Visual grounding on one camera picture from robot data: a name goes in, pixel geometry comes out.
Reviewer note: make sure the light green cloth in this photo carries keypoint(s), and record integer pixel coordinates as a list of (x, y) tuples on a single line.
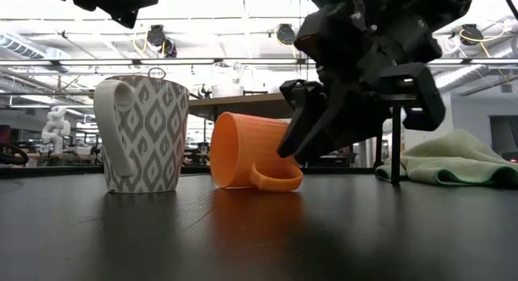
[(453, 159)]

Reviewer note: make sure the silver ventilation duct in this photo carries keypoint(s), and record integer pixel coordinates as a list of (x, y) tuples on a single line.
[(24, 48), (465, 76)]

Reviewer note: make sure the clear plastic cup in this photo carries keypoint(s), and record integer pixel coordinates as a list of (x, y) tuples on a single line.
[(226, 90)]

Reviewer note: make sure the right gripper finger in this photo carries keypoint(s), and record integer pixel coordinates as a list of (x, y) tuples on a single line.
[(305, 103), (348, 115)]

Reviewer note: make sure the white grey patterned mug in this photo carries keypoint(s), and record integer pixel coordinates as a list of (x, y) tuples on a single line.
[(154, 131)]

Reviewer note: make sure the orange ribbed mug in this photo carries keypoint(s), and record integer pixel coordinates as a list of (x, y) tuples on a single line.
[(247, 151)]

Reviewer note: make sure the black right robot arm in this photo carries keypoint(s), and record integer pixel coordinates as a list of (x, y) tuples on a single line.
[(404, 3)]

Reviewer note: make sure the long ceiling light strip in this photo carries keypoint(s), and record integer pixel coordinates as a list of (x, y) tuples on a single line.
[(101, 62)]

